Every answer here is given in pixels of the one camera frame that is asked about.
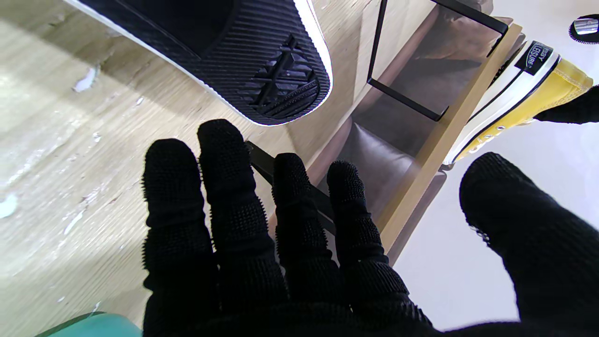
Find yellow canvas sneaker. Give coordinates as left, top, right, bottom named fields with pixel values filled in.
left=442, top=40, right=594, bottom=165
left=65, top=0, right=334, bottom=126

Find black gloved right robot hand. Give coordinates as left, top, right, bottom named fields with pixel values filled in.
left=142, top=118, right=599, bottom=337

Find brown leather sofa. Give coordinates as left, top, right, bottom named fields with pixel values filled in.
left=307, top=0, right=494, bottom=225

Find green plastic basin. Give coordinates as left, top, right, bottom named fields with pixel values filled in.
left=35, top=311, right=143, bottom=337

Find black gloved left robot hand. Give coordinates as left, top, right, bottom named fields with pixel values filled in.
left=533, top=14, right=599, bottom=125

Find small wooden black-legged table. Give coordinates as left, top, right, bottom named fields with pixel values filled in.
left=246, top=0, right=524, bottom=256

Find long white paper scrap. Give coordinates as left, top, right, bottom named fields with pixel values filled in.
left=0, top=194, right=18, bottom=219

